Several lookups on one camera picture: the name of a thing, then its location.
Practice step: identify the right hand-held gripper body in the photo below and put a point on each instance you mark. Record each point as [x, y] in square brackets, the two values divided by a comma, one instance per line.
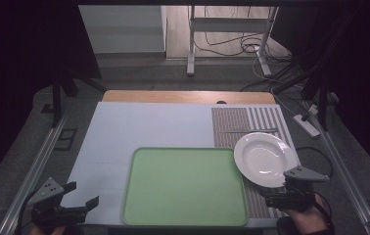
[299, 192]

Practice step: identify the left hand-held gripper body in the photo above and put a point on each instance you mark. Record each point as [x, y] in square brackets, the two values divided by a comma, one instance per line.
[51, 209]

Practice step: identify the white plate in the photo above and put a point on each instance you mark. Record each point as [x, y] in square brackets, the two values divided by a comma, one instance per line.
[261, 158]

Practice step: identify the person's left hand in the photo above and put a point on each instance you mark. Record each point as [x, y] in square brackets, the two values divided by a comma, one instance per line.
[56, 230]

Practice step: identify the person's right hand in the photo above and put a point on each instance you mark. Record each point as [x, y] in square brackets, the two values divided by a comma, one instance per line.
[307, 222]

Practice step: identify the dark floor plate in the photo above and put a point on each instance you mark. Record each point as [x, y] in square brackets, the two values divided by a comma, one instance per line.
[65, 139]

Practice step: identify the white power strip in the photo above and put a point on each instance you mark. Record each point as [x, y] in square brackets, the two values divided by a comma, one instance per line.
[306, 125]

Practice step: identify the striped grey placemat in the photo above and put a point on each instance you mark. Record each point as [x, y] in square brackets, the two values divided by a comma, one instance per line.
[232, 122]

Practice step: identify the green tray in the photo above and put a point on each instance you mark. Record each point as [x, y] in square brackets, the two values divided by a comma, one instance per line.
[184, 186]

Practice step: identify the light blue table mat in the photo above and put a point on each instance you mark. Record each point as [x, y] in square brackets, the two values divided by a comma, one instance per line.
[140, 127]

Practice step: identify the black tripod stand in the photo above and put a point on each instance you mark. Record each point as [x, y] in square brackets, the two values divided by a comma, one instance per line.
[60, 88]
[318, 88]

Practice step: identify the white cabinet panel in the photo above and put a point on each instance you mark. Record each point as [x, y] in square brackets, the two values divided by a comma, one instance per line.
[121, 29]

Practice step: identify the aluminium rail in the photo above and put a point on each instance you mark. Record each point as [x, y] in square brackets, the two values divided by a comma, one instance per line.
[346, 173]
[33, 173]

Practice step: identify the white metal stand frame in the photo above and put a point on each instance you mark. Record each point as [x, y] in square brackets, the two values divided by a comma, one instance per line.
[228, 24]

